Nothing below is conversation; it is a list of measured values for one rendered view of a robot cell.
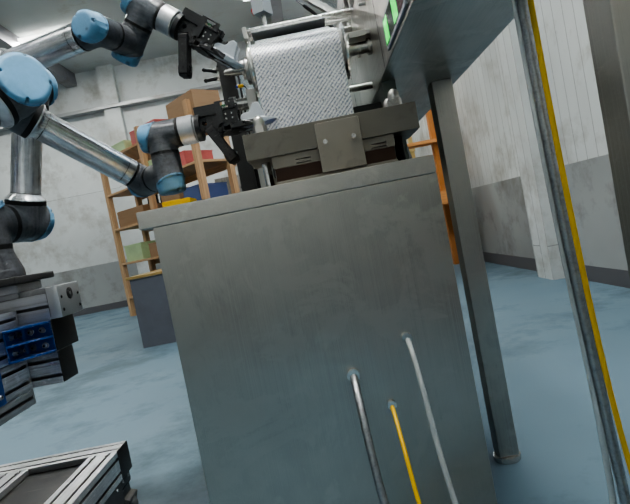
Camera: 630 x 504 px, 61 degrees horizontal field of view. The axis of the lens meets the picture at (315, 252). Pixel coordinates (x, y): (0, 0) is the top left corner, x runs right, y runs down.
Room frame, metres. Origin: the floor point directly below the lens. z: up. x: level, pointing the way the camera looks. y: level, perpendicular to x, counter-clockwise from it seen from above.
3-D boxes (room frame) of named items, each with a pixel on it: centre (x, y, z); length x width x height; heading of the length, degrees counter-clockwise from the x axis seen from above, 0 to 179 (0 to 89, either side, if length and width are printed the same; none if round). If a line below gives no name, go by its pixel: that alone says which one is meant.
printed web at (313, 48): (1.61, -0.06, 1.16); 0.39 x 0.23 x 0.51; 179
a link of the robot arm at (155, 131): (1.43, 0.34, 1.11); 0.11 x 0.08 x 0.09; 89
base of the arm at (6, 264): (1.55, 0.92, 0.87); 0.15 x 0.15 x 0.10
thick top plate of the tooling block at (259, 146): (1.30, -0.09, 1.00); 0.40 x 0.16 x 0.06; 89
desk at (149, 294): (5.54, 1.44, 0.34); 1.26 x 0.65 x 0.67; 179
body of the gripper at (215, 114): (1.42, 0.18, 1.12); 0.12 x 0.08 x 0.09; 89
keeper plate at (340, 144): (1.21, -0.10, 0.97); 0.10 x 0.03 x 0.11; 89
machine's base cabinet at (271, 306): (2.42, 0.00, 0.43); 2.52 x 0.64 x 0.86; 179
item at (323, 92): (1.42, -0.05, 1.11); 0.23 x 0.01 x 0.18; 89
